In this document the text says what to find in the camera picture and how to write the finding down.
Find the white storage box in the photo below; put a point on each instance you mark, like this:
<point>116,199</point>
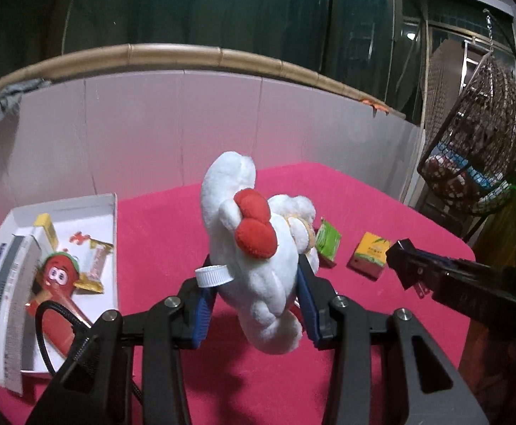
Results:
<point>94,212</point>

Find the red chili plush toy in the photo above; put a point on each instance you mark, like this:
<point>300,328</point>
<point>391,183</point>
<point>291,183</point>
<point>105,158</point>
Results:
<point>58,274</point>

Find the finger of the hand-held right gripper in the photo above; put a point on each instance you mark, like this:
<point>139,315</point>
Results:
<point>411,265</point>

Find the bamboo pole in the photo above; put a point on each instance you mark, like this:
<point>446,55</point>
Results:
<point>174,53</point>

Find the white partition board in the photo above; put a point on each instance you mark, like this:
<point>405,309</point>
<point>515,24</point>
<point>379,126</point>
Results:
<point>151,133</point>

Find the gold wrapped snack bar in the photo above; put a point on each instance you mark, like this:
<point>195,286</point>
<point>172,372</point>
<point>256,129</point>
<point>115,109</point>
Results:
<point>96,261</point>

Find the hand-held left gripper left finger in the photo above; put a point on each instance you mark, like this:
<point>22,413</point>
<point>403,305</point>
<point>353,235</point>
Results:
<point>202,314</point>

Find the white chicken plush toy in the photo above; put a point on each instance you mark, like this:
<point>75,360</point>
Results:
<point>249,292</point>

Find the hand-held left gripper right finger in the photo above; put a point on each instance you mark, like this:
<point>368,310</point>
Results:
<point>309,310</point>

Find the small green box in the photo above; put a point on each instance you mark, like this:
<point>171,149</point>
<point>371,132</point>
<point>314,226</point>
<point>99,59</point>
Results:
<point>329,241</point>

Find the small yellow box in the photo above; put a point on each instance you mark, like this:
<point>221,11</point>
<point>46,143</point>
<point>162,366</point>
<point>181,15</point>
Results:
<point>368,252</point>

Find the long white red medicine box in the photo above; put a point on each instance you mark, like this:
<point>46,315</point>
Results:
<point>1,301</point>

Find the hanging wicker chair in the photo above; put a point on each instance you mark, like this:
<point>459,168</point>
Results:
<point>470,186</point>

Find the small orange clip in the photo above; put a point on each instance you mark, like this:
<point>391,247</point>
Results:
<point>373,105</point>

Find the grey cloth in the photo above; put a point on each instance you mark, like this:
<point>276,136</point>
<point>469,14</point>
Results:
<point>5,99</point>

